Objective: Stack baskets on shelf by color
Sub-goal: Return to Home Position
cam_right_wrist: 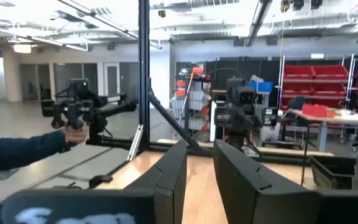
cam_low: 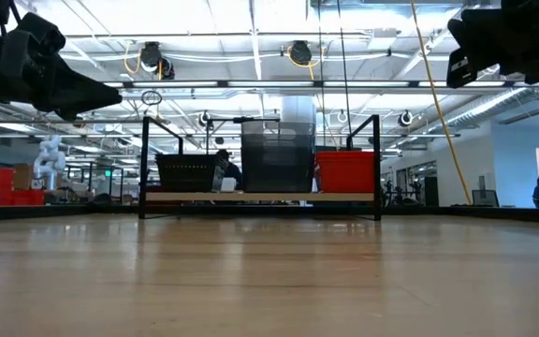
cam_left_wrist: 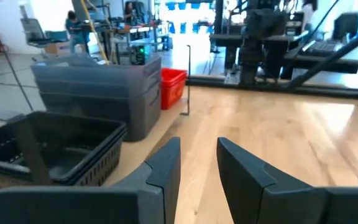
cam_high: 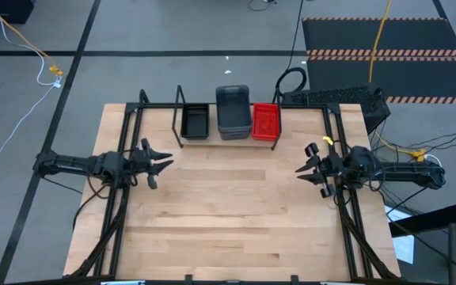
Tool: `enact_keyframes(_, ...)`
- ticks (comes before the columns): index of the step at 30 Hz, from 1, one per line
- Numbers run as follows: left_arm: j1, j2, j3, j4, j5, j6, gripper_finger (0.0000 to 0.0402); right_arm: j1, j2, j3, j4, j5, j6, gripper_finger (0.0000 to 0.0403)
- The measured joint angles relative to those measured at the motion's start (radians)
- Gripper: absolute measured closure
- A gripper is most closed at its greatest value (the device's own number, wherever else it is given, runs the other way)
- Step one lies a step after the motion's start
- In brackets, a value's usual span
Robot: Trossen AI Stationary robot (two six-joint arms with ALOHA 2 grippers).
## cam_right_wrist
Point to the red boxes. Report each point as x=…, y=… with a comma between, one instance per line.
x=315, y=110

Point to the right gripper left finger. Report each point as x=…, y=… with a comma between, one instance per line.
x=169, y=186

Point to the black slotted plastic basket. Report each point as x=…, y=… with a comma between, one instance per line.
x=331, y=177

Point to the person's forearm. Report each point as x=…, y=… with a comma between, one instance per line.
x=20, y=151

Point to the black aluminium frame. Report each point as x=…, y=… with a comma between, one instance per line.
x=144, y=62

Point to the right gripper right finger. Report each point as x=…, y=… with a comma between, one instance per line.
x=247, y=193

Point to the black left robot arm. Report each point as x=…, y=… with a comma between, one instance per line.
x=238, y=140

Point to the grey bin rack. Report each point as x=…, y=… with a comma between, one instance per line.
x=194, y=99

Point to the black clamp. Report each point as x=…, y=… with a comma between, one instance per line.
x=99, y=180

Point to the blue plastic bin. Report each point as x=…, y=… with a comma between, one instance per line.
x=261, y=86

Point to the person's hand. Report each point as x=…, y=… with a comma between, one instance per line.
x=75, y=134

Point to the silver metal bracket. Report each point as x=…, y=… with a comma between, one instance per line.
x=135, y=143

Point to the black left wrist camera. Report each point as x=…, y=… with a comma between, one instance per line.
x=245, y=96

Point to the white work table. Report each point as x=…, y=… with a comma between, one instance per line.
x=337, y=119

